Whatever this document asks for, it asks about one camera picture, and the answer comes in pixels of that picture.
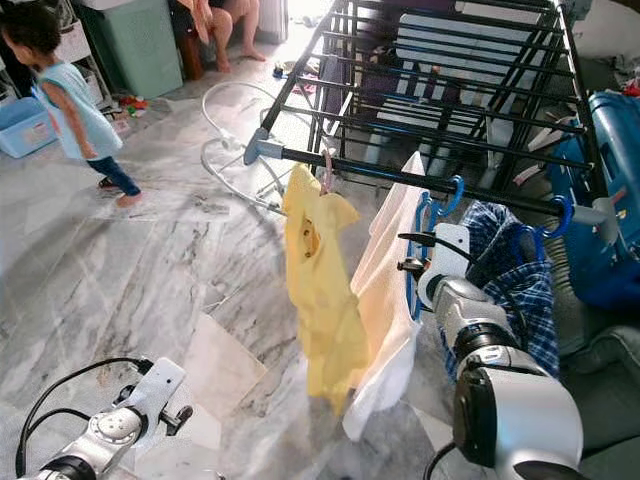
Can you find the blue plastic hanger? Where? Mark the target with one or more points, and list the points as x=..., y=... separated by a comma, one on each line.
x=411, y=300
x=567, y=222

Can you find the white shirt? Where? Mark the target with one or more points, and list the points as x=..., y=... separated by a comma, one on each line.
x=380, y=320

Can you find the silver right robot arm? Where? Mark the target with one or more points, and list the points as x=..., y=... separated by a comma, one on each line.
x=520, y=430

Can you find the pink plastic hanger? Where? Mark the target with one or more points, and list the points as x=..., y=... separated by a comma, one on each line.
x=328, y=170

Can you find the yellow polo shirt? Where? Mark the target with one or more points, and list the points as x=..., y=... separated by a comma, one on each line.
x=320, y=300

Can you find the black metal drying rack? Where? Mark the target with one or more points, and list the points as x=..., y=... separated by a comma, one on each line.
x=370, y=168

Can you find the blue plaid shirt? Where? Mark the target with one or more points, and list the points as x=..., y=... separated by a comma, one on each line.
x=525, y=280

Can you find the dark purple bin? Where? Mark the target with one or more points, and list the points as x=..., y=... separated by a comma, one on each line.
x=345, y=100

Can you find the blue suitcase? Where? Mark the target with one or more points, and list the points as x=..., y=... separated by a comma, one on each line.
x=610, y=200

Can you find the pink red cloth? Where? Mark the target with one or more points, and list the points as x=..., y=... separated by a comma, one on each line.
x=295, y=80

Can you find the green sofa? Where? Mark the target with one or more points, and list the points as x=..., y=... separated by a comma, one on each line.
x=610, y=400

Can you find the light blue storage bin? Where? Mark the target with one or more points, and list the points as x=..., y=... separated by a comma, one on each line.
x=30, y=128

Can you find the adult person in dark shorts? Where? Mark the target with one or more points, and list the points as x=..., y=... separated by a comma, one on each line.
x=230, y=25

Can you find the small child in blue top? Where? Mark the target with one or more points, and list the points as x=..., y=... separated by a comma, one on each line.
x=75, y=110

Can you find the green laundry hamper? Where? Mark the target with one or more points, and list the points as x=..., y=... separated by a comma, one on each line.
x=135, y=50

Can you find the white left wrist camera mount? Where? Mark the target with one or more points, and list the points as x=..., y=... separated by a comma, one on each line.
x=163, y=385

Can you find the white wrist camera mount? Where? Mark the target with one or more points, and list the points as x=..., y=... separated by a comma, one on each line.
x=163, y=385
x=450, y=262

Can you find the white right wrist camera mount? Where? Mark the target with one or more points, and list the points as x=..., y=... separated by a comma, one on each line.
x=450, y=262

